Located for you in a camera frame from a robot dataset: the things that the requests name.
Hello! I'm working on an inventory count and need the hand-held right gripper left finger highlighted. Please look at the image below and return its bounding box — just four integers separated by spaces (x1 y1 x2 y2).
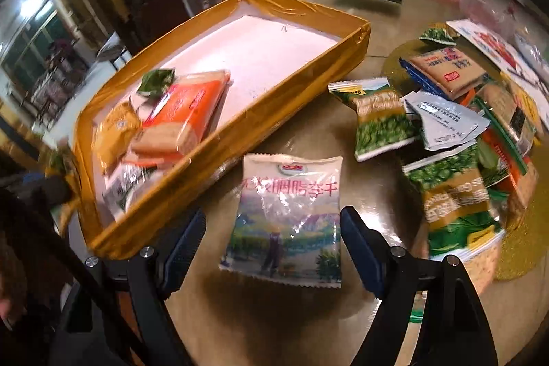
85 207 207 366

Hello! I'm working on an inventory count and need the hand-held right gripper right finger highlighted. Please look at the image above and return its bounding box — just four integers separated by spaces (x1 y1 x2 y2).
340 206 499 366

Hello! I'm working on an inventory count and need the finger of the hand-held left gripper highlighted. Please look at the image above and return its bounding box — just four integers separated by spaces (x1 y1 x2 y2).
0 171 82 219

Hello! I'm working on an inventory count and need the white dried plum packet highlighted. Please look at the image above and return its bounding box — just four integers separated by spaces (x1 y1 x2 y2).
219 153 344 288

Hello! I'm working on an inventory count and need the yellow taped cardboard box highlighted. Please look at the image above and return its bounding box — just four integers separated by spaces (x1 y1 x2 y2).
73 0 372 260

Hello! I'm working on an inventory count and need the white and dark snack packet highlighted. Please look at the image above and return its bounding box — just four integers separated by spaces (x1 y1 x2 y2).
103 161 173 222

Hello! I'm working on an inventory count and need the yellow snack packet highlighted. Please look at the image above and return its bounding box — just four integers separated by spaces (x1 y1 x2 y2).
92 100 143 175

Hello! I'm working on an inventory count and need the large green pea packet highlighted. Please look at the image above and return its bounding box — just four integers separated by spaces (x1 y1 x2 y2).
402 143 505 260

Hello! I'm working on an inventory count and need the green pea snack packet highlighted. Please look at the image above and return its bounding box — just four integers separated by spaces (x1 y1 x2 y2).
328 78 424 163

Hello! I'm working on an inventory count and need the orange cracker packet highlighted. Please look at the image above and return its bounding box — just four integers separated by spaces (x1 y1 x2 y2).
480 126 540 221
130 70 233 168

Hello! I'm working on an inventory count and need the small green snack packet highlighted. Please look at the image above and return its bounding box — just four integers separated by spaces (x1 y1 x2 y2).
137 68 177 97
418 25 458 46

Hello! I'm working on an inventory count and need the silver white snack packet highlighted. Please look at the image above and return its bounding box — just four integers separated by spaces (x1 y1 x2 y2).
403 91 490 153

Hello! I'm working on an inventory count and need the green striped cracker packet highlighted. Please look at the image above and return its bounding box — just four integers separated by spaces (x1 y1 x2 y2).
469 82 538 161

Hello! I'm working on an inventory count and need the tan biscuit packet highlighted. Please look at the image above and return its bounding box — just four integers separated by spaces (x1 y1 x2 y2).
399 48 488 101

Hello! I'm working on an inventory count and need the clear red printed plastic bag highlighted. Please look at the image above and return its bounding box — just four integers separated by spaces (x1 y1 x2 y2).
446 18 549 94

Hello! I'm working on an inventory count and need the metal frame chair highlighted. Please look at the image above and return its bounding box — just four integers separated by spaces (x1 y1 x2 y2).
19 40 89 129

